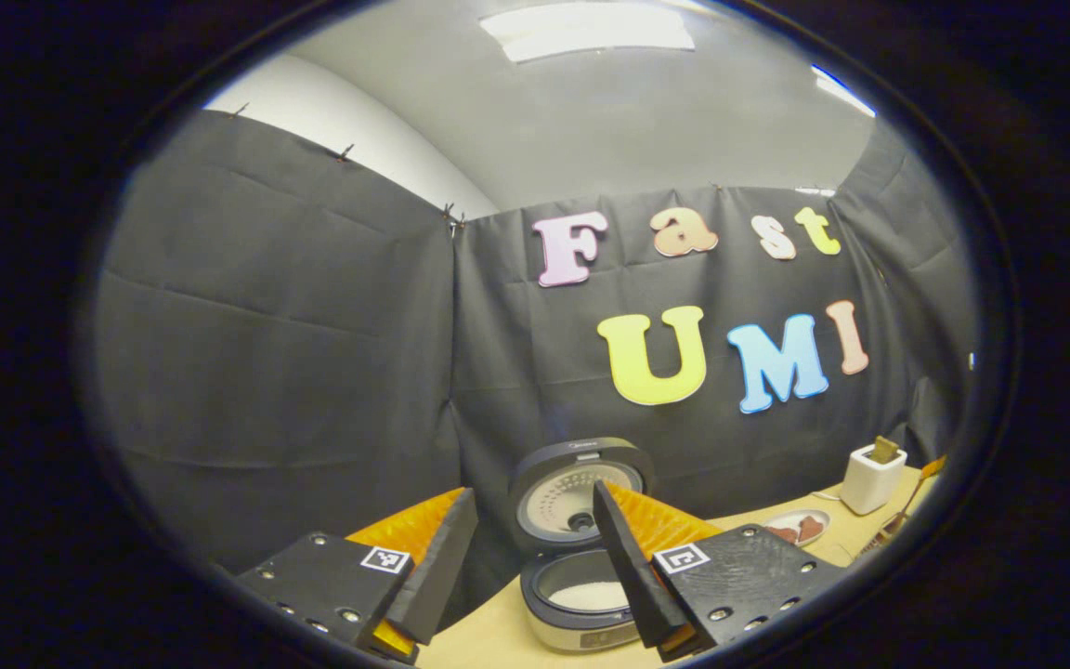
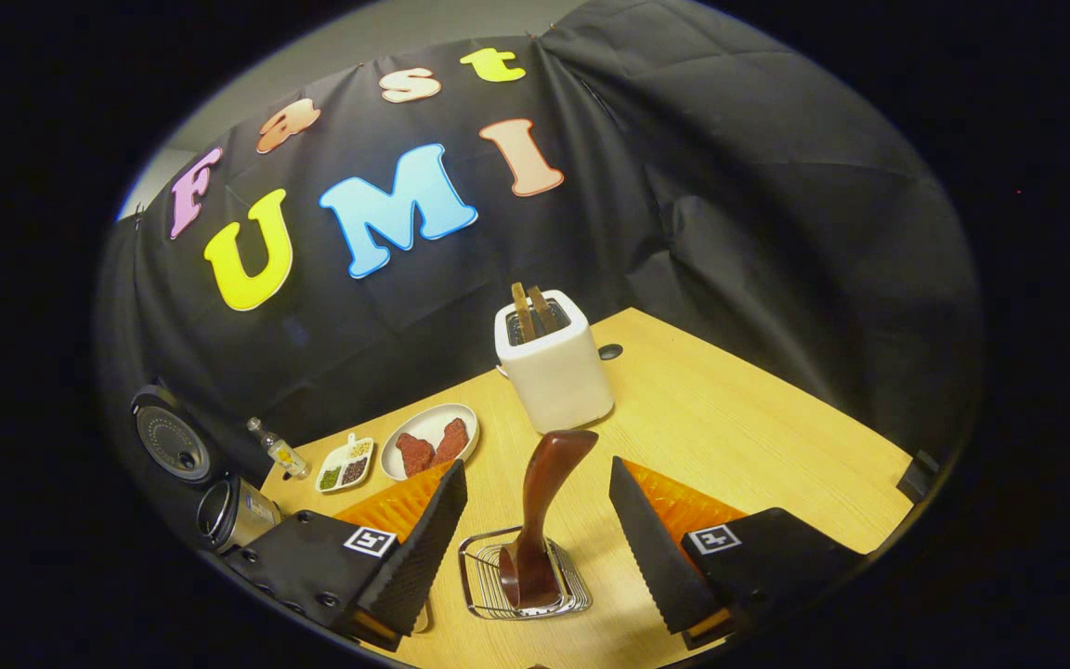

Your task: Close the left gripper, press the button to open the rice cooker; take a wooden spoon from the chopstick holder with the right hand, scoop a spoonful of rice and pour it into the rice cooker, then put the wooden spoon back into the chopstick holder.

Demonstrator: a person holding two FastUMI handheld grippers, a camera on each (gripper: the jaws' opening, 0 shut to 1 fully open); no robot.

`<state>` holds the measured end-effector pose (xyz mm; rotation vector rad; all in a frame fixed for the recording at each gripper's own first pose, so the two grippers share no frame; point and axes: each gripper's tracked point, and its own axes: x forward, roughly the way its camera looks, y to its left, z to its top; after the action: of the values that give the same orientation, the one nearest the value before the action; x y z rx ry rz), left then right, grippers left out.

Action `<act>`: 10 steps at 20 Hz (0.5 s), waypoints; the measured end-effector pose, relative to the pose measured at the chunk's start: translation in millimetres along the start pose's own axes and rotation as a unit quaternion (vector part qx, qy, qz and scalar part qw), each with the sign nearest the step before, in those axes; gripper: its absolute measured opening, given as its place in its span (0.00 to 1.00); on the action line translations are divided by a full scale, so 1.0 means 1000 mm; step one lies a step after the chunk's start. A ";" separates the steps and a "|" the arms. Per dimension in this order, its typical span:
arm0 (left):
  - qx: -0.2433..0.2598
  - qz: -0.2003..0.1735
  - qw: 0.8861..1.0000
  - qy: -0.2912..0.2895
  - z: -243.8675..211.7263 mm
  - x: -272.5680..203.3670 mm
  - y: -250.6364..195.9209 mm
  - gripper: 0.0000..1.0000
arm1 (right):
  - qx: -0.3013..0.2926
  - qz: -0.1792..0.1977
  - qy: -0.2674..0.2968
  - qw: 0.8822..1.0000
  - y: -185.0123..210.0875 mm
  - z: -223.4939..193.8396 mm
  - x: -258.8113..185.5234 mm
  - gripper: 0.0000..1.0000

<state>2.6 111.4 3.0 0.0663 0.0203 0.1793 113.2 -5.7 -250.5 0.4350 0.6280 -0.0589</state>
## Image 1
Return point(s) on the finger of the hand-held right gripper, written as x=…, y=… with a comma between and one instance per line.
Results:
x=934, y=466

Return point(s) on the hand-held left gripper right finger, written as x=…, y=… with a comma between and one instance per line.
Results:
x=632, y=567

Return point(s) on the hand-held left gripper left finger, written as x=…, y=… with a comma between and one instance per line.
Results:
x=437, y=571

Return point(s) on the brown wooden spoon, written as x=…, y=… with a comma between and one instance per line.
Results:
x=906, y=506

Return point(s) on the pile of white rice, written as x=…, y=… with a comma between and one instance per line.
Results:
x=591, y=596

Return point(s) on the grey rice cooker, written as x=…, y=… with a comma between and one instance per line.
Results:
x=554, y=502

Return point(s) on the brown bread slice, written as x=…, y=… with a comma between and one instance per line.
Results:
x=886, y=451

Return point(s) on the white toaster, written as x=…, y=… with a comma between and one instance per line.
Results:
x=869, y=483

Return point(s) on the red meat piece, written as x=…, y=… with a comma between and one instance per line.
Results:
x=781, y=535
x=810, y=528

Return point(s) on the white round plate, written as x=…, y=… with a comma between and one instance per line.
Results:
x=781, y=520

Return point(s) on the small ceiling light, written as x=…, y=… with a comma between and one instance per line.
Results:
x=841, y=90

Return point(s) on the long ceiling light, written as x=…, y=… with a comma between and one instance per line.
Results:
x=586, y=30

